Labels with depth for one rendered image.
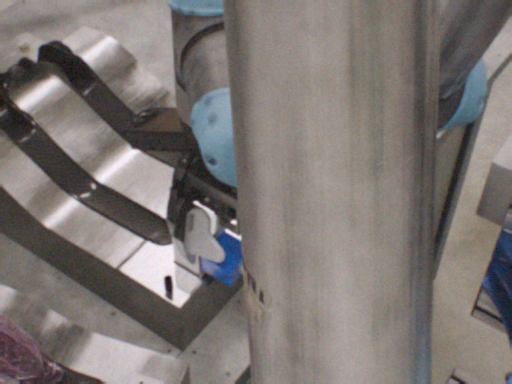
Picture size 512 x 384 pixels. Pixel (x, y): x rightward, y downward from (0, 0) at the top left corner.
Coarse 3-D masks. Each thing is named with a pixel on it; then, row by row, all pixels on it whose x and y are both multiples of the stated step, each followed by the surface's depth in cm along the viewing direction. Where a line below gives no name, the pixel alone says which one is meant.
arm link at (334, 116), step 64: (256, 0) 32; (320, 0) 31; (384, 0) 31; (256, 64) 33; (320, 64) 32; (384, 64) 32; (256, 128) 35; (320, 128) 33; (384, 128) 33; (256, 192) 36; (320, 192) 34; (384, 192) 35; (256, 256) 38; (320, 256) 35; (384, 256) 36; (256, 320) 39; (320, 320) 37; (384, 320) 37
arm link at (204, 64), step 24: (216, 24) 67; (192, 48) 67; (216, 48) 66; (192, 72) 66; (216, 72) 64; (192, 96) 66; (216, 96) 63; (192, 120) 65; (216, 120) 62; (216, 144) 62; (216, 168) 63
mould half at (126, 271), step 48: (96, 48) 116; (48, 96) 111; (144, 96) 116; (0, 144) 105; (96, 144) 110; (0, 192) 105; (48, 192) 105; (144, 192) 107; (48, 240) 105; (96, 240) 101; (144, 240) 101; (96, 288) 105; (144, 288) 97; (192, 288) 97; (192, 336) 102
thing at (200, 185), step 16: (192, 160) 85; (176, 176) 85; (192, 176) 84; (208, 176) 83; (192, 192) 86; (208, 192) 84; (224, 192) 82; (208, 208) 88; (224, 208) 85; (224, 224) 86
